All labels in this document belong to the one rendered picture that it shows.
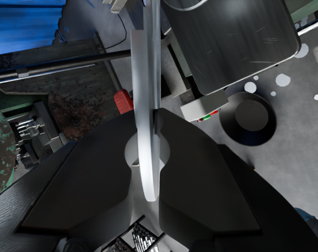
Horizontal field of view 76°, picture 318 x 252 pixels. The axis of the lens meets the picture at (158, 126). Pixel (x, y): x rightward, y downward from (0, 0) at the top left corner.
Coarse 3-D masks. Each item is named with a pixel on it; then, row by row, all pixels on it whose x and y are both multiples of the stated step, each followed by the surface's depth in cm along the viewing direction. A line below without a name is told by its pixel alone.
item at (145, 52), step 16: (144, 16) 8; (144, 32) 8; (160, 32) 34; (144, 48) 9; (160, 48) 34; (144, 64) 9; (160, 64) 34; (144, 80) 9; (160, 80) 34; (144, 96) 9; (160, 96) 34; (144, 112) 10; (144, 128) 10; (144, 144) 10; (144, 160) 11; (144, 176) 12; (144, 192) 14
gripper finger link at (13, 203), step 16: (48, 160) 7; (64, 160) 7; (32, 176) 7; (48, 176) 7; (16, 192) 6; (32, 192) 6; (0, 208) 6; (16, 208) 6; (0, 224) 5; (16, 224) 5; (0, 240) 5; (16, 240) 5; (32, 240) 5; (48, 240) 5; (64, 240) 5
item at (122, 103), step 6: (120, 90) 51; (126, 90) 52; (114, 96) 54; (120, 96) 52; (126, 96) 51; (120, 102) 53; (126, 102) 51; (132, 102) 52; (120, 108) 54; (126, 108) 52; (132, 108) 51
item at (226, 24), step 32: (160, 0) 31; (192, 0) 27; (224, 0) 24; (256, 0) 22; (192, 32) 29; (224, 32) 26; (256, 32) 23; (288, 32) 21; (192, 64) 31; (224, 64) 27; (256, 64) 24
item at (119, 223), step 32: (96, 128) 9; (128, 128) 10; (96, 160) 8; (128, 160) 9; (64, 192) 6; (96, 192) 6; (128, 192) 6; (32, 224) 5; (64, 224) 5; (96, 224) 6; (128, 224) 7
